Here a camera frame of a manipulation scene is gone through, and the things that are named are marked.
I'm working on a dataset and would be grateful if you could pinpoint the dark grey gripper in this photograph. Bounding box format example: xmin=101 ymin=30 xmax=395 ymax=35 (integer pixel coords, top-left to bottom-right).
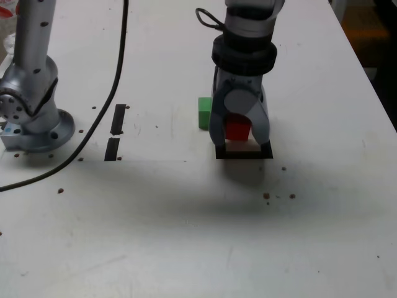
xmin=209 ymin=68 xmax=270 ymax=147

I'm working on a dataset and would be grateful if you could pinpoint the red cube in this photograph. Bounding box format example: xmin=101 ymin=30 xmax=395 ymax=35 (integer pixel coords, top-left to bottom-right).
xmin=225 ymin=114 xmax=251 ymax=142

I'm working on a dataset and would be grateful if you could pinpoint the green cube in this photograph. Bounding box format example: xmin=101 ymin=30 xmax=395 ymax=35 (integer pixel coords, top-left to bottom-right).
xmin=197 ymin=97 xmax=213 ymax=130

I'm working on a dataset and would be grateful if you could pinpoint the black tape square outline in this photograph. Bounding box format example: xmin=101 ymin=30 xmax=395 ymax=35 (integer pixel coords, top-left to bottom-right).
xmin=215 ymin=139 xmax=274 ymax=160

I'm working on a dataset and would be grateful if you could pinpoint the black tape strip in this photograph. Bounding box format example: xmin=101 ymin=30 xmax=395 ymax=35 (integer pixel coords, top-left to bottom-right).
xmin=104 ymin=104 xmax=130 ymax=161

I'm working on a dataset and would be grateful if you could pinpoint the clear plastic water bottle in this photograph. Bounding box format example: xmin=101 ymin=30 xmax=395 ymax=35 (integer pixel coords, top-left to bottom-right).
xmin=0 ymin=0 xmax=20 ymax=58

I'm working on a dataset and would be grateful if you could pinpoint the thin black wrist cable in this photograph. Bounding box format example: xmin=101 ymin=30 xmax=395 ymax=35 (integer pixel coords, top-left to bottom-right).
xmin=195 ymin=7 xmax=226 ymax=32

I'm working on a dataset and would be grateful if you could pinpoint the thick black cable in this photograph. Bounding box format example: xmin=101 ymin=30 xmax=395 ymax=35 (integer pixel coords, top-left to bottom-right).
xmin=0 ymin=0 xmax=130 ymax=192

